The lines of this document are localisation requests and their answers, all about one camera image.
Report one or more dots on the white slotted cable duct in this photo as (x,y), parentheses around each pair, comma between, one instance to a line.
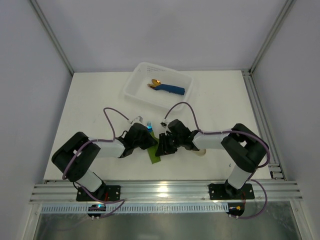
(135,208)

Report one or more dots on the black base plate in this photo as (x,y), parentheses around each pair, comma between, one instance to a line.
(112,193)
(222,191)

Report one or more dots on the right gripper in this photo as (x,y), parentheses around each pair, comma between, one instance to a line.
(165,144)

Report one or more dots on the white plastic basket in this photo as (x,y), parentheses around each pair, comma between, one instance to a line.
(136,87)

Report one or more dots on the gold utensils in bundle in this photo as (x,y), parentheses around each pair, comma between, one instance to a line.
(154,83)

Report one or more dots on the green paper napkin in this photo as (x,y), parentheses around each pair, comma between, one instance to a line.
(152,150)

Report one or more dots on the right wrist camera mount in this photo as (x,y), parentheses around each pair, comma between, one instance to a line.
(164,123)

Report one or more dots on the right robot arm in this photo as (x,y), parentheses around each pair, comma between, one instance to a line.
(245,148)

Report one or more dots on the blue rolled napkin bundle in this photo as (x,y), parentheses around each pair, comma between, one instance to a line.
(170,89)

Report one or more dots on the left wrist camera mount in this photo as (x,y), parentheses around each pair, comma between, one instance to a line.
(138,119)

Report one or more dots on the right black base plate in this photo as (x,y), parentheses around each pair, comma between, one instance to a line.
(222,191)

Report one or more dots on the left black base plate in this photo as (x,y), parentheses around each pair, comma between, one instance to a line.
(112,193)

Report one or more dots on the aluminium rail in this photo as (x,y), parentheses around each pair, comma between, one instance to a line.
(164,191)
(275,167)

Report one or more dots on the right frame post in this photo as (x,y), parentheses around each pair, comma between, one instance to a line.
(272,33)

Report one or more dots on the left frame post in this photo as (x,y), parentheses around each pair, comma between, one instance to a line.
(51,35)

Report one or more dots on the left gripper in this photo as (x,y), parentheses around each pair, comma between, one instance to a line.
(149,139)

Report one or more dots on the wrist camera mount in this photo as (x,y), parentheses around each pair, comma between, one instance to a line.
(138,119)
(164,123)

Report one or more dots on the aluminium right side rail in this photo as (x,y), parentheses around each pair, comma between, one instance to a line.
(275,167)

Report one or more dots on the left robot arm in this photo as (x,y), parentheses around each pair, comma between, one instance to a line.
(76,156)

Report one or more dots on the aluminium front rail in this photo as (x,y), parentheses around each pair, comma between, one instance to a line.
(164,191)

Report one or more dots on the iridescent blue fork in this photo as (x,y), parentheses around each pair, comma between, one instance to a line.
(149,126)

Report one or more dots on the frame post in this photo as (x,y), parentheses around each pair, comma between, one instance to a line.
(272,33)
(51,35)

